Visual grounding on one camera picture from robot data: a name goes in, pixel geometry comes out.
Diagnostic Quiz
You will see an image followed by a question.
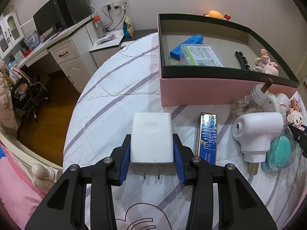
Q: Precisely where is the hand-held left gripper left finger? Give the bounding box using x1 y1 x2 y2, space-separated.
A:
25 134 132 230

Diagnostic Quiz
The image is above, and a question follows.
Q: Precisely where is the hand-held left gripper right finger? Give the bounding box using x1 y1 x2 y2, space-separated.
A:
172 133 277 230

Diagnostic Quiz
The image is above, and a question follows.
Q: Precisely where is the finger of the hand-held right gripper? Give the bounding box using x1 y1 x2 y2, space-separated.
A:
289 125 307 159

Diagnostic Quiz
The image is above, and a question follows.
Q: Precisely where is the teal silicone brush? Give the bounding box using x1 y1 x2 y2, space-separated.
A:
261 126 298 172

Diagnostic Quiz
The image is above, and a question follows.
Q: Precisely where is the pink block toy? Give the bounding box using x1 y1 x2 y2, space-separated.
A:
288 97 305 128

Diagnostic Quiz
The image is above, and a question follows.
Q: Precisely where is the white charger plug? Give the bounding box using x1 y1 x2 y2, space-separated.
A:
130 112 175 180

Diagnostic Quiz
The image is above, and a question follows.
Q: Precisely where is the long blue foil box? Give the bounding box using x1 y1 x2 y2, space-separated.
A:
196 112 218 166

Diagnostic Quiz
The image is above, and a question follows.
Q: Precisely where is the white bear figurine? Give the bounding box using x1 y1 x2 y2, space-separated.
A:
273 92 290 120

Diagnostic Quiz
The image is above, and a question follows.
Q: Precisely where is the white plug-in repellent heater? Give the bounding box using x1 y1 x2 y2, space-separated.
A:
232 112 285 174

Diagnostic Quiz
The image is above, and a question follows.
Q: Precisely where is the pink storage box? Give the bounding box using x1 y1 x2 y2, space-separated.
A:
158 13 300 107

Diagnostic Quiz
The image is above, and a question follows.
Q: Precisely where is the pink pig figurine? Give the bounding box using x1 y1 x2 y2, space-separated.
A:
253 48 279 76

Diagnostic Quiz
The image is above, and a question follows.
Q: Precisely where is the black hair clip strip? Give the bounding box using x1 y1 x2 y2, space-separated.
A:
234 50 250 70

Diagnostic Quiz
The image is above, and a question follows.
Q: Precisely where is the clear box with green label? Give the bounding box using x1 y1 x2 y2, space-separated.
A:
180 44 226 67

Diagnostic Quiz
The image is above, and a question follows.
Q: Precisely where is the blue plastic case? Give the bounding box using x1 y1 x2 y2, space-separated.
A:
170 35 203 59

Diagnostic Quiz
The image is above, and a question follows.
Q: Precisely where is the clear repellent liquid bottle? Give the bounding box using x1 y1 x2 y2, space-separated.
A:
231 79 274 119

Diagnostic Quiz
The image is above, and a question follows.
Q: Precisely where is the pink bed blanket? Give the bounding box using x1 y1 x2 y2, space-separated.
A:
0 144 48 230

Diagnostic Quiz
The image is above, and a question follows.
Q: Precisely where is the white side table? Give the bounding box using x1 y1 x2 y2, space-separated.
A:
90 29 125 69

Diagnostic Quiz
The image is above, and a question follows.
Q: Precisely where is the black office chair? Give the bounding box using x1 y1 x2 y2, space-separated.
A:
10 74 48 122

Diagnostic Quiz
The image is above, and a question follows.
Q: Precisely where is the white desk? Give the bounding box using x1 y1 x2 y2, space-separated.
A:
14 17 99 94

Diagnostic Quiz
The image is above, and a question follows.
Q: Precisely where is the printed booklet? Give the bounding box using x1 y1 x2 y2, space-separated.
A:
97 32 118 45

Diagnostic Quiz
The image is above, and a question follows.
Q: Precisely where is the black-topped low bench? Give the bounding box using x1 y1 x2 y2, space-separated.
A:
120 29 159 49

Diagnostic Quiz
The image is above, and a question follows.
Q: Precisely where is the yellow blue snack bag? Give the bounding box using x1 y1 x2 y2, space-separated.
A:
123 15 135 38

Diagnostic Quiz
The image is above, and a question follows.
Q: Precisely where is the pink puffer coat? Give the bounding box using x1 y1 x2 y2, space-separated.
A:
0 57 18 130

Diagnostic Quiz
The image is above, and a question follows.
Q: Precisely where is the bottle with orange cap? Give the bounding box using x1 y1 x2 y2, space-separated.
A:
92 14 106 37

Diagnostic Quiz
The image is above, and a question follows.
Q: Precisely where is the orange octopus plush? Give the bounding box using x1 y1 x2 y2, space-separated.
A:
204 10 224 20

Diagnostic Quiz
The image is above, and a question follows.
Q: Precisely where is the blue white package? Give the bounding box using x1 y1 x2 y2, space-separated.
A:
25 34 40 49

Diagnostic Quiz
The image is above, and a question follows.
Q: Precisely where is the black computer tower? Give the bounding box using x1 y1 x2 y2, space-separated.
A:
56 0 92 28

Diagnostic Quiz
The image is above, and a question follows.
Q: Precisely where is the black monitor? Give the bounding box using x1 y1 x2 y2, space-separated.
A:
33 0 63 37

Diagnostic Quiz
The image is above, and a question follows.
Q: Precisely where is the white glass-door cabinet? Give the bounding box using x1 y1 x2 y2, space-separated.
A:
0 11 24 58

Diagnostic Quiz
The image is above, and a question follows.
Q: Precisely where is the white bed frame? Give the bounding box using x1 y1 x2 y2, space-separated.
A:
0 129 63 180

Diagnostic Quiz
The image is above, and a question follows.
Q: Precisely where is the black charger cable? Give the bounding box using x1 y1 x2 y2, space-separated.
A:
102 5 125 31

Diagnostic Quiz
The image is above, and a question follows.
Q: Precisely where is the white wall outlet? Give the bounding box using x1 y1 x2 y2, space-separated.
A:
104 0 130 11

